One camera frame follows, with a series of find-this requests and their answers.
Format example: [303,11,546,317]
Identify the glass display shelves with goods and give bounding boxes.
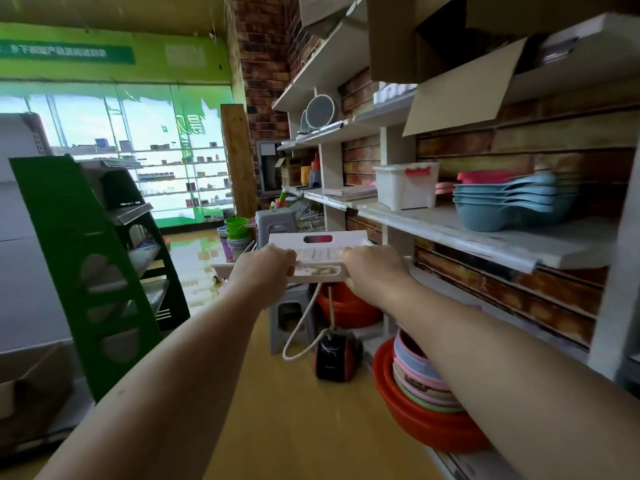
[50,137,236,215]

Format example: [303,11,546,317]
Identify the stack of white flat boards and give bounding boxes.
[322,185,379,201]

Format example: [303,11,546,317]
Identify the person's left hand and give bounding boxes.
[225,244,298,310]

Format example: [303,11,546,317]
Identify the wooden pillar board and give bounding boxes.
[220,104,259,220]

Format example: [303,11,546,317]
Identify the open cardboard box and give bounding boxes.
[0,340,76,445]

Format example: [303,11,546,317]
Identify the brown cardboard box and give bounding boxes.
[367,0,640,138]

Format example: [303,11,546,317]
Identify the stack of blue plastic scoops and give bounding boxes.
[452,171,581,233]

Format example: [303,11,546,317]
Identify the white wall shelving unit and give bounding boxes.
[271,0,640,480]

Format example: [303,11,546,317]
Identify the black red garment steamer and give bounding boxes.
[314,329,364,383]

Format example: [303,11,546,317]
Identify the round grey mirror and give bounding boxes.
[305,94,336,130]

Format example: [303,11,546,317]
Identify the large red plastic basin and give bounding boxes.
[372,338,492,454]

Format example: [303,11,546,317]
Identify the white plastic storage box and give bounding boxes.
[373,162,440,212]

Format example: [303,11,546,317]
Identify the stack of pastel plastic basins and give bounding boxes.
[392,329,465,414]

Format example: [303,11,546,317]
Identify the pink plastic basin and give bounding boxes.
[456,170,516,185]

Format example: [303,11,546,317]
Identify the small cardboard box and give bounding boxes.
[275,156,304,188]

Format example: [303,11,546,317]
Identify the person's right forearm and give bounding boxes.
[376,280,640,480]

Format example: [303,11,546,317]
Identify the person's right hand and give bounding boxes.
[340,245,416,311]

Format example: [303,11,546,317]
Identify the stack of green plastic buckets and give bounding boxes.
[224,217,253,241]

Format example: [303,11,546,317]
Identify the green display rack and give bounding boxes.
[9,155,191,403]

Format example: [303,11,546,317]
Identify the small grey plastic stool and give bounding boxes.
[254,208,300,249]

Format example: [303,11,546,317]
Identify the green wall banner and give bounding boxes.
[0,22,232,85]

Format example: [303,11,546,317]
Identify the person's left forearm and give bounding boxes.
[36,282,277,480]

